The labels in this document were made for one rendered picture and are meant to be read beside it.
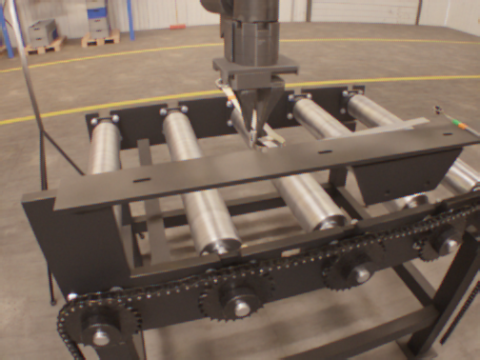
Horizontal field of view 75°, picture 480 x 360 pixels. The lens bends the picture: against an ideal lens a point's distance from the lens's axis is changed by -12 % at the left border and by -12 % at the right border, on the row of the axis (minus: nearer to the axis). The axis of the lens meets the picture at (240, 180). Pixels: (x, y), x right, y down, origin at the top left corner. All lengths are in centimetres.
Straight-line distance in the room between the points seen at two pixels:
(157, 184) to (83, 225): 17
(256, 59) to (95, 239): 43
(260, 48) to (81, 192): 35
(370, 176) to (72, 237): 62
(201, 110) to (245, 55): 115
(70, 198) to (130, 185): 10
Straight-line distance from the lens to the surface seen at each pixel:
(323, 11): 1094
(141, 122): 157
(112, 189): 58
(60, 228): 66
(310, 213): 95
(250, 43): 44
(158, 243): 104
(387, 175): 84
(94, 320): 75
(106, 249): 69
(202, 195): 97
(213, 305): 78
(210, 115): 161
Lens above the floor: 148
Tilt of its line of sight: 33 degrees down
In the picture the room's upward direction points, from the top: straight up
